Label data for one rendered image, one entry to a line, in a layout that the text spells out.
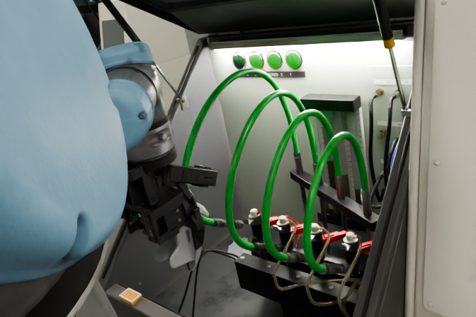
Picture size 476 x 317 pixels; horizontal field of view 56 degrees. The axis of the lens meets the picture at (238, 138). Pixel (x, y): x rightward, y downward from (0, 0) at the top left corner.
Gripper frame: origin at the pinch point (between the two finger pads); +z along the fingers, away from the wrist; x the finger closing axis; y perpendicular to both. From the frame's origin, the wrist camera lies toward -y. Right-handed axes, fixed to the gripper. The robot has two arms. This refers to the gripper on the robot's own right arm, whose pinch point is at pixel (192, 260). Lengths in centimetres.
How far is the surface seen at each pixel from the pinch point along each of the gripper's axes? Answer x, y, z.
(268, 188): 4.4, -16.6, -5.2
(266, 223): 4.7, -14.1, 0.5
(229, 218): -3.4, -13.2, 0.8
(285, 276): -2.6, -24.8, 22.3
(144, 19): -255, -205, -15
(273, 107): -23, -57, -4
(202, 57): -43, -54, -20
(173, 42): -252, -227, 9
